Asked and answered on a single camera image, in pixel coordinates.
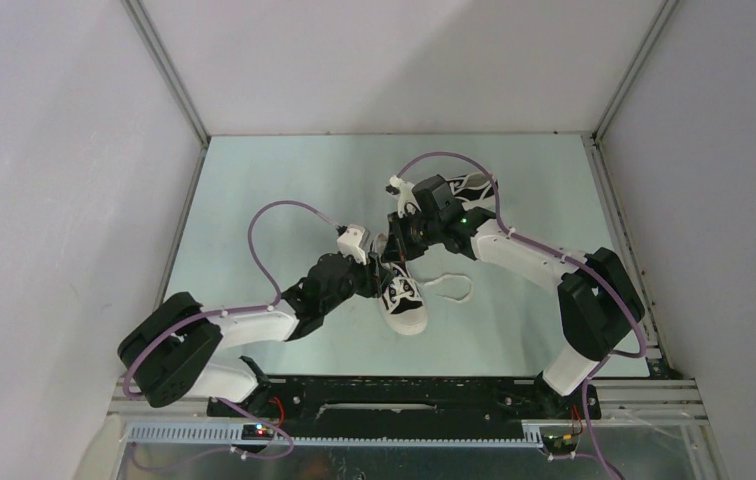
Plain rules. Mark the right controller board with LEDs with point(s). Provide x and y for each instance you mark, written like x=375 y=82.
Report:
x=558 y=446

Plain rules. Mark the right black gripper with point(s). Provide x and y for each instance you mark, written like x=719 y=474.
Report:
x=399 y=248

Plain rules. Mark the grey slotted cable duct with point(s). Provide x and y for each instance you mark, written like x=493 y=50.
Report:
x=236 y=434

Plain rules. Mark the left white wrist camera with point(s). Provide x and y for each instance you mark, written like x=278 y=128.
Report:
x=354 y=241

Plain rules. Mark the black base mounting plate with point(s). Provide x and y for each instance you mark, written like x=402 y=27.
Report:
x=370 y=407

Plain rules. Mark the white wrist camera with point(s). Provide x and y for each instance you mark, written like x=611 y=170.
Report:
x=402 y=191
x=354 y=241

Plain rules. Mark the left controller board with LEDs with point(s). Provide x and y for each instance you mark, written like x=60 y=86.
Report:
x=257 y=432

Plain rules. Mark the black white sneaker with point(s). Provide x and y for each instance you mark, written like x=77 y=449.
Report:
x=402 y=304
x=473 y=190

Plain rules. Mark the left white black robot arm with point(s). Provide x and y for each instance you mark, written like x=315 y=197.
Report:
x=169 y=355

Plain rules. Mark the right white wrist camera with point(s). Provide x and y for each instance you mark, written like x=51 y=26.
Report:
x=402 y=191

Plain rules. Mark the aluminium front frame rail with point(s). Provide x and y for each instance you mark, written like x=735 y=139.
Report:
x=637 y=401

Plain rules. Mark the controller board with leds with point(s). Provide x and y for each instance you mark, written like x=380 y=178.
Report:
x=257 y=432
x=558 y=446

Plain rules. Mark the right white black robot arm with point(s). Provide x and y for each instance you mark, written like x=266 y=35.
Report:
x=597 y=300

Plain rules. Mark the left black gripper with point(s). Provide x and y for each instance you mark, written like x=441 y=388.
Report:
x=372 y=274

